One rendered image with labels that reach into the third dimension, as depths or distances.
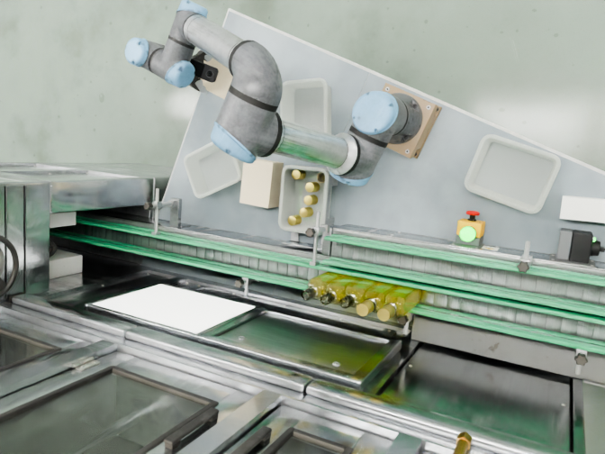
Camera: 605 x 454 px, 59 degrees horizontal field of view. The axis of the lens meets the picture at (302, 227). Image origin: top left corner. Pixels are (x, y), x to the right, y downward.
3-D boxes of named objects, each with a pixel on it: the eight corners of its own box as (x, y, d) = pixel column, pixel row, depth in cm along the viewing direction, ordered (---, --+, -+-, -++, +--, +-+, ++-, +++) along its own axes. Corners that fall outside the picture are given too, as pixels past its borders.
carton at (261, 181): (250, 201, 198) (239, 202, 192) (255, 158, 196) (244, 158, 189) (278, 206, 193) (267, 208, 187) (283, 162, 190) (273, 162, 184)
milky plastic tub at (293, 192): (289, 226, 192) (276, 229, 184) (293, 164, 188) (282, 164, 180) (333, 233, 184) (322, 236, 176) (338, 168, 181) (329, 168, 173)
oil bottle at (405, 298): (402, 298, 162) (380, 316, 143) (404, 280, 161) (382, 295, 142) (420, 302, 160) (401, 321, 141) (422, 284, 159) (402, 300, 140)
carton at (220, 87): (213, 49, 181) (200, 45, 174) (249, 68, 175) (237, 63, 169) (202, 84, 185) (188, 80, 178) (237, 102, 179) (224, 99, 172)
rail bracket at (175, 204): (181, 228, 210) (139, 235, 190) (183, 186, 207) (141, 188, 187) (190, 230, 208) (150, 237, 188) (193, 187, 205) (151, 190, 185)
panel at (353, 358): (159, 289, 192) (83, 313, 162) (159, 281, 192) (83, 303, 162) (401, 349, 154) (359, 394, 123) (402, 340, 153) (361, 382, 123)
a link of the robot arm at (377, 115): (415, 105, 149) (400, 100, 137) (392, 149, 153) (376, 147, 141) (379, 87, 153) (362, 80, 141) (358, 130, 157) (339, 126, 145)
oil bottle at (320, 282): (332, 284, 172) (303, 299, 153) (334, 267, 171) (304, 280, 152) (348, 287, 170) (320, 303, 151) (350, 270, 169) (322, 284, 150)
